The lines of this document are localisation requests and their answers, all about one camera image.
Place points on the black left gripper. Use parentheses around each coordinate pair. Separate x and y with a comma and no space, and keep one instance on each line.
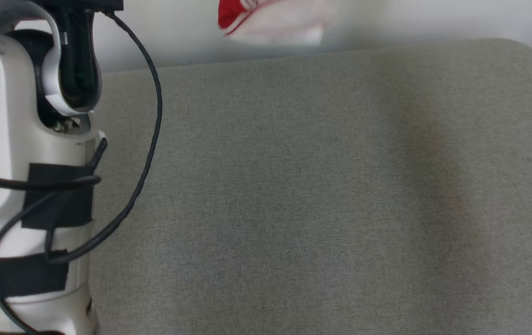
(80,3)

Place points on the red white basketball jersey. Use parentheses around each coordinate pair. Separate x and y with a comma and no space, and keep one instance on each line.
(231,14)

